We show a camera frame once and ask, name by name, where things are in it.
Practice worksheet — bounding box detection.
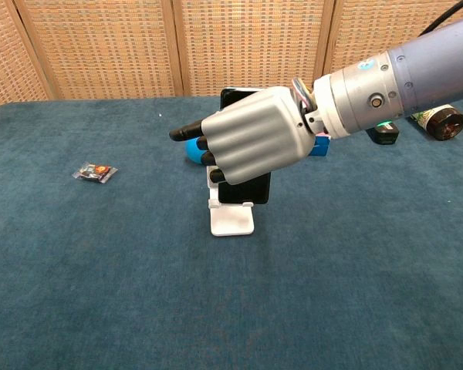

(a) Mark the wrapped dark candy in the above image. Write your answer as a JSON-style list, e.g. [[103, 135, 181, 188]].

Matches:
[[71, 161, 119, 183]]

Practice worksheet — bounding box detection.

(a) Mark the blue ball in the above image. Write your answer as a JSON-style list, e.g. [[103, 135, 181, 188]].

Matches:
[[184, 137, 211, 167]]

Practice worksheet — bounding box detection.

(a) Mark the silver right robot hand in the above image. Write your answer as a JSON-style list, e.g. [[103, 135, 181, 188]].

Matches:
[[169, 86, 317, 185]]

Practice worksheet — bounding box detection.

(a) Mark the woven bamboo folding screen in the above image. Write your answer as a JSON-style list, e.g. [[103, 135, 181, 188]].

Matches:
[[0, 0, 463, 114]]

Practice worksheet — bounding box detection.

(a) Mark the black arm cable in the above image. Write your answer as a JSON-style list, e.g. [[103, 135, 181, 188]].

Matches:
[[416, 0, 463, 38]]

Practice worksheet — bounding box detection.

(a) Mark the black smartphone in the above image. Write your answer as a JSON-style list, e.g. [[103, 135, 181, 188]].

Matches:
[[217, 88, 272, 206]]

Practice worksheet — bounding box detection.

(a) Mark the blue cookie box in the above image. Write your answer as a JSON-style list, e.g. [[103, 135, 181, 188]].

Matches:
[[307, 130, 331, 158]]

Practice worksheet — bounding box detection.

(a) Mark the small black bottle red cap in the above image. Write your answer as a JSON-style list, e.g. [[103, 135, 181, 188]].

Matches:
[[365, 122, 400, 146]]

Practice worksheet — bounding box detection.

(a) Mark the blue velvet table cloth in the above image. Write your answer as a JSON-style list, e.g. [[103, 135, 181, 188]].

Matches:
[[0, 91, 463, 370]]

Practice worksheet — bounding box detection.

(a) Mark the large dark drink bottle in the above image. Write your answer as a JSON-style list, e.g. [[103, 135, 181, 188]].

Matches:
[[407, 103, 463, 142]]

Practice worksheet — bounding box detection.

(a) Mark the white phone stand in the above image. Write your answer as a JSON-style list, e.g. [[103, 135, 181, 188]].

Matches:
[[206, 165, 255, 237]]

